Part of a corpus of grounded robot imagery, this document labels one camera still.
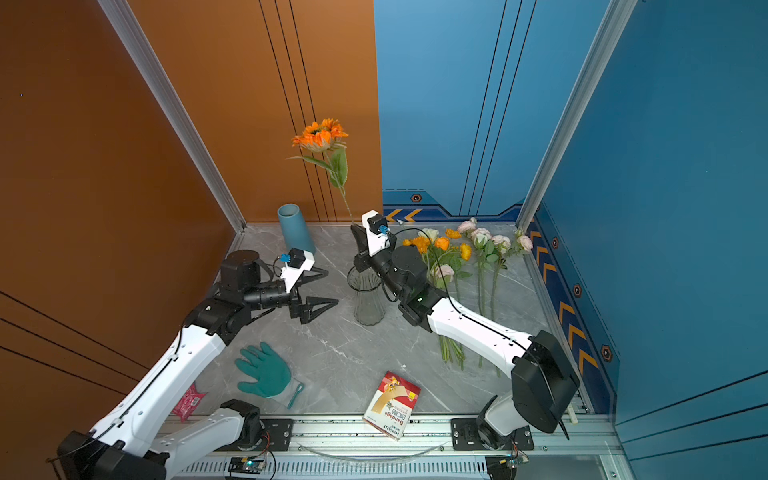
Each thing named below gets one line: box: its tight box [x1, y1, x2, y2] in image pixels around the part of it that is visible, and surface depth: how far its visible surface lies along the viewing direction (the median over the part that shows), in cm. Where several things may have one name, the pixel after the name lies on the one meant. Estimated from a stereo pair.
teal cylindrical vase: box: [277, 203, 316, 253], surface depth 99 cm
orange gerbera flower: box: [286, 118, 354, 225], surface depth 55 cm
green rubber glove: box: [235, 342, 305, 409], surface depth 84 cm
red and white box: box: [363, 371, 422, 441], surface depth 76 cm
